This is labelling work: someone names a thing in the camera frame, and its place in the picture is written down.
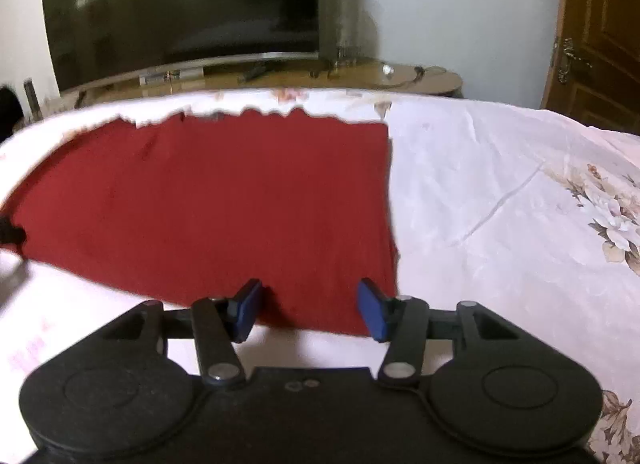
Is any brown wooden door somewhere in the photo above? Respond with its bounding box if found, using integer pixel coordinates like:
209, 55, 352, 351
539, 0, 640, 136

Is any clear glass container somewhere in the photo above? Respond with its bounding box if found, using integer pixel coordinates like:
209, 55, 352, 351
319, 0, 362, 66

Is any red embellished sweater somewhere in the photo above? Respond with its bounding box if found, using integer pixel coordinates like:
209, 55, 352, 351
0, 108, 402, 336

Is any wooden television cabinet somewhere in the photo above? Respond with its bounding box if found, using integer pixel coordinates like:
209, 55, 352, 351
15, 56, 464, 131

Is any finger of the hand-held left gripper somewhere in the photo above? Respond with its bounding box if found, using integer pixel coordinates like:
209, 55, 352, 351
0, 215, 27, 259

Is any brass door handle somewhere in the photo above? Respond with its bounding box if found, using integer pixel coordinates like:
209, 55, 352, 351
554, 36, 594, 85

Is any dark chair back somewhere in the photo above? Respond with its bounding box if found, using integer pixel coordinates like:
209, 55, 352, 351
0, 86, 22, 142

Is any grey upright remote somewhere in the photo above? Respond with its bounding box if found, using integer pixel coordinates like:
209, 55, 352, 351
22, 78, 42, 121

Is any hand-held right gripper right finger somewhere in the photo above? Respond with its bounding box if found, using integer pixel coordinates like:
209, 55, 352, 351
356, 278, 523, 389

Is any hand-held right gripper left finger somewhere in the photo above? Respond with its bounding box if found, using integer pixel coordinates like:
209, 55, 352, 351
102, 278, 264, 388

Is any floral white bed sheet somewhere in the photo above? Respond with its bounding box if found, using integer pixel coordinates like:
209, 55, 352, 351
0, 86, 640, 464

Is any black curved television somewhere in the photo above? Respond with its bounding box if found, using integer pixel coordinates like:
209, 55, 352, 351
40, 0, 321, 95

